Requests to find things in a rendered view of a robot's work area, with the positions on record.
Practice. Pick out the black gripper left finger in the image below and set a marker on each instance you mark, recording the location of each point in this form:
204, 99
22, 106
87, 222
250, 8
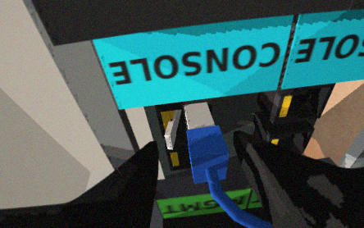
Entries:
124, 199

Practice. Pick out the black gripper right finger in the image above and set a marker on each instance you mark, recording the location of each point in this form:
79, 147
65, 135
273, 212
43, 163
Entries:
297, 191

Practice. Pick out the blue cable plug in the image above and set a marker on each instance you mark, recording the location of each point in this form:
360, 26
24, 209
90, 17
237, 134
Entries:
209, 157

